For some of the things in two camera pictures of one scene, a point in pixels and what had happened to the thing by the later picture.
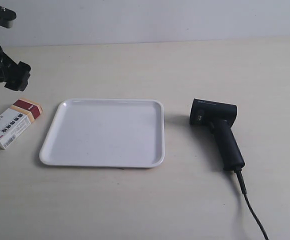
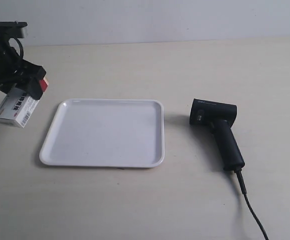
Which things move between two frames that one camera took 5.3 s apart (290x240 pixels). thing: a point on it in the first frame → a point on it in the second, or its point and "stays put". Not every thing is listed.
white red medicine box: (13, 123) → (17, 107)
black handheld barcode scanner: (220, 117) stays put
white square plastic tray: (106, 133) stays put
